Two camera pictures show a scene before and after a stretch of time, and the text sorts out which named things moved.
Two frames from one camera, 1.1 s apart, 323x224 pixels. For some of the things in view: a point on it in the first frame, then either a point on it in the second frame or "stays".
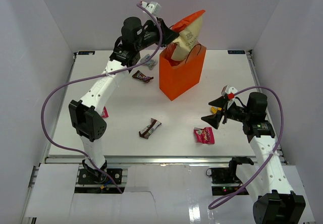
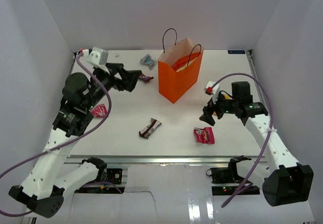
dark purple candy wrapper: [140, 75] stays
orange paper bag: [174, 80] stays
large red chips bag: [189, 30] to [181, 61]
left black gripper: [168, 35] to [129, 79]
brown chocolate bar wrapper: [145, 132] stays
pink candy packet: [205, 135] stays
